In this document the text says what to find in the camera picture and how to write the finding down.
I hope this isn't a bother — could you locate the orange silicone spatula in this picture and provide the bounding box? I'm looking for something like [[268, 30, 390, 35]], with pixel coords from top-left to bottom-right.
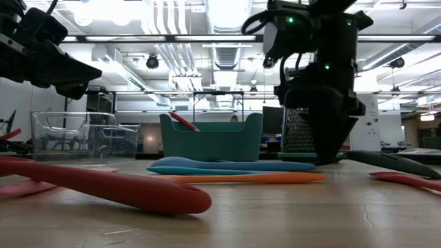
[[151, 172, 327, 185]]

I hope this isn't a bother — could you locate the black hanging spotlight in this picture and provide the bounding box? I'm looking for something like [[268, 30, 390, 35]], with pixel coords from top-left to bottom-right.
[[389, 56, 406, 70], [145, 54, 161, 70]]

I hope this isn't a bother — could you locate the steel box grater teal trim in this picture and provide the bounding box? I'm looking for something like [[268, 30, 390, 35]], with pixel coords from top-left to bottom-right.
[[277, 106, 345, 163]]

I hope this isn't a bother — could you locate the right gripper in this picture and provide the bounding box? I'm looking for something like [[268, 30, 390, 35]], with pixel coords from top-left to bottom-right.
[[274, 63, 366, 161]]

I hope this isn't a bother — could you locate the red rod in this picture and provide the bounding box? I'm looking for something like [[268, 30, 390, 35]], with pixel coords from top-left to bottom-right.
[[0, 127, 23, 141]]

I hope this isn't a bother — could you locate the teal plastic bin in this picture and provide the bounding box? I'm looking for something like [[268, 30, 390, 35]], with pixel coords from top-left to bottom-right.
[[158, 112, 265, 163]]

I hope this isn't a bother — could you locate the pink silicone spatula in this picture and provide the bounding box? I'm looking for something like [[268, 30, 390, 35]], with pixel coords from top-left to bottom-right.
[[0, 166, 121, 201]]

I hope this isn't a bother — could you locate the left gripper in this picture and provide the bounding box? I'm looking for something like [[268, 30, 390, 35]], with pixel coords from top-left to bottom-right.
[[0, 0, 103, 101]]

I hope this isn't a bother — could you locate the red silicone spatula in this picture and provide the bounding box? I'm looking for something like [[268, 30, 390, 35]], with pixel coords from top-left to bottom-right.
[[368, 171, 441, 193]]

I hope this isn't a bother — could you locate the black beam with light strips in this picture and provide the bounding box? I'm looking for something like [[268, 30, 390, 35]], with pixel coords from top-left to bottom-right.
[[61, 33, 441, 44]]

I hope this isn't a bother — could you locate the black nylon spoon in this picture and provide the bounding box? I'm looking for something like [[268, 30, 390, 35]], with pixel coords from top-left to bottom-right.
[[309, 149, 441, 180]]

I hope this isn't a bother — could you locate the cyan silicone spatula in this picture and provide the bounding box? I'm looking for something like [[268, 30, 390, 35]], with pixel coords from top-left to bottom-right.
[[145, 165, 276, 176]]

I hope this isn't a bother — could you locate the black monitor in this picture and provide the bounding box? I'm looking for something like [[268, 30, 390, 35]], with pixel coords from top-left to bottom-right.
[[262, 105, 285, 135]]

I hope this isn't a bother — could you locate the clear plastic bin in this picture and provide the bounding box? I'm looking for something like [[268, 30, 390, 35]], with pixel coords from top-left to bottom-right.
[[30, 110, 141, 163]]

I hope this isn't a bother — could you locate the light blue silicone spoon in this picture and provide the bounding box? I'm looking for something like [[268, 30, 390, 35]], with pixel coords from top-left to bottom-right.
[[150, 156, 318, 173]]

